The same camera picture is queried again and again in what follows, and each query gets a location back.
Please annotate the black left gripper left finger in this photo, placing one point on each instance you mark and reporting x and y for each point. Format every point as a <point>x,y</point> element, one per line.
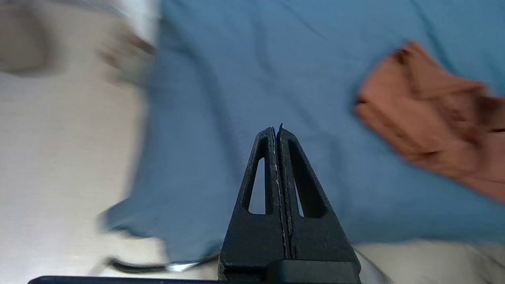
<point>252,236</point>

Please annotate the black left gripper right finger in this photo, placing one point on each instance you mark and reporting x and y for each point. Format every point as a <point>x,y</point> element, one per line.
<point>319,236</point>

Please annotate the brown shorts with white print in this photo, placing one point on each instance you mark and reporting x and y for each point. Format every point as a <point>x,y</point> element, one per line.
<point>434,118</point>

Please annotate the blue bed sheet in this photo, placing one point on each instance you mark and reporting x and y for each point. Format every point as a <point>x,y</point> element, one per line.
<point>256,79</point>

